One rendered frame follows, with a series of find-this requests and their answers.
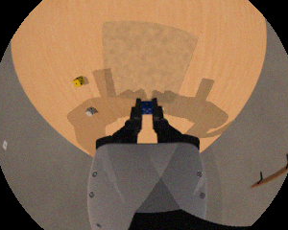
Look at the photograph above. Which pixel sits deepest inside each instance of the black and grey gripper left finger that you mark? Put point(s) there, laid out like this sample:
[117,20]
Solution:
[127,133]

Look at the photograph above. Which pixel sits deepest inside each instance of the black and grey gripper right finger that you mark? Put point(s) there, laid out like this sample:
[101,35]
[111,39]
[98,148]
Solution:
[167,133]

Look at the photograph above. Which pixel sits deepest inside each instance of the yellow die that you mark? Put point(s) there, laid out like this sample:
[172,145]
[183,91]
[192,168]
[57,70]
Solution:
[79,81]

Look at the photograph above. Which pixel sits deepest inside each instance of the blue die with white pips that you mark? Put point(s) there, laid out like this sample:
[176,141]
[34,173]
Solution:
[147,108]

